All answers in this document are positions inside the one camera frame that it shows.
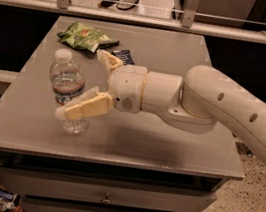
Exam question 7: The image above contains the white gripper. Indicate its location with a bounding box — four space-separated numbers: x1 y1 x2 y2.
55 50 148 120

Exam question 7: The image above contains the clear plastic water bottle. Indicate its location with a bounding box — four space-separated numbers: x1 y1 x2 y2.
39 46 101 138

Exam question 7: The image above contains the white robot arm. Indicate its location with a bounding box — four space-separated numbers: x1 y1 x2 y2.
56 50 266 166

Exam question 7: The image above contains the dark blue snack packet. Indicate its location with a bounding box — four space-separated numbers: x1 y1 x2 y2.
112 49 135 65

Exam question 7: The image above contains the green chip bag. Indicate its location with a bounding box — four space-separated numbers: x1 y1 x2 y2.
57 22 119 53

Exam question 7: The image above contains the grey drawer cabinet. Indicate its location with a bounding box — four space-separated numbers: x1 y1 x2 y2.
0 16 244 212

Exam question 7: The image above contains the upper drawer knob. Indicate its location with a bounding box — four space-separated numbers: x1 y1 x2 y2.
102 193 111 205

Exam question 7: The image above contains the upper grey drawer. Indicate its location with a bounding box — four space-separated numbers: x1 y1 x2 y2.
0 167 216 212

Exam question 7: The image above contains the grey cabinet behind railing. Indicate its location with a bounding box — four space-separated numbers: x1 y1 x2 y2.
170 0 260 33

